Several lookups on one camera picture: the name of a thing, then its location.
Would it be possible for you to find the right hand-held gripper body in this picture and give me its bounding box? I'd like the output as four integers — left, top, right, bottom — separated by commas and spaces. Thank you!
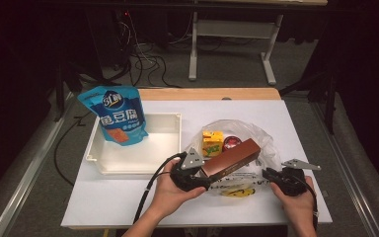
268, 158, 323, 198

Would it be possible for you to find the brown rectangular box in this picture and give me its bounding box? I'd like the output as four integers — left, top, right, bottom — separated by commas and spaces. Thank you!
199, 137, 263, 185

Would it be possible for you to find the red-lidded candy jar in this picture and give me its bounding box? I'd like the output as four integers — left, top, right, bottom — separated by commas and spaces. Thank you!
222, 135, 244, 153

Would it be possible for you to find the aluminium floor rail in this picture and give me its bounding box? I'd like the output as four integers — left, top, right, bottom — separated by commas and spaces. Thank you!
0, 92, 77, 237
313, 101, 379, 237

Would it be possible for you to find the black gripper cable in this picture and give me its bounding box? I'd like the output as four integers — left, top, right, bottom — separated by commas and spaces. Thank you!
132, 151, 188, 225
292, 173, 321, 232

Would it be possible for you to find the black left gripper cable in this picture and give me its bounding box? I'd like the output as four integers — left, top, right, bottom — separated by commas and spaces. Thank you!
132, 151, 188, 225

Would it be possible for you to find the clear plastic bag with smiley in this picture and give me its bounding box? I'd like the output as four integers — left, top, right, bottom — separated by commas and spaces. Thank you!
183, 118, 283, 198

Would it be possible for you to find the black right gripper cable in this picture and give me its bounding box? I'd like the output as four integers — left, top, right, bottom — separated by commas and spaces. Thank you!
292, 173, 321, 232

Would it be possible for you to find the thin black floor cable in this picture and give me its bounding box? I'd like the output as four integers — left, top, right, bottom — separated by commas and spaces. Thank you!
53, 107, 95, 188

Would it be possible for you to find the white plastic bin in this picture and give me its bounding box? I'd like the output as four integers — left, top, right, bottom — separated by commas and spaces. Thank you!
85, 112, 183, 176

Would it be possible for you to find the tangle of floor cables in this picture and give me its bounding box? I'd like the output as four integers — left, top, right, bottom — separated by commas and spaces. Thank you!
110, 9, 191, 89

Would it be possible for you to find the yellow drink carton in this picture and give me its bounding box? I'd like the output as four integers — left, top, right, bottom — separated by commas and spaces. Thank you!
201, 129, 225, 158

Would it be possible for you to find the white metal desk frame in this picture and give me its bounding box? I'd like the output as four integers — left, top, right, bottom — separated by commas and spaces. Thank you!
189, 0, 329, 87

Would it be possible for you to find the person's left hand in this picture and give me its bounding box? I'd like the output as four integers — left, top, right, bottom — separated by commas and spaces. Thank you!
148, 157, 209, 219

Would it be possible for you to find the person's right hand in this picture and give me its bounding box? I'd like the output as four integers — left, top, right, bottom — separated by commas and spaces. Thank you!
268, 175, 318, 225

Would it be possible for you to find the blue snack pouch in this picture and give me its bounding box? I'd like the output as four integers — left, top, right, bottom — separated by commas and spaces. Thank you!
76, 85, 150, 147

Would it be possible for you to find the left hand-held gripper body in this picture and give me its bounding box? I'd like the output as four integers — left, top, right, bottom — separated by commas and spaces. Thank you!
170, 146, 212, 194

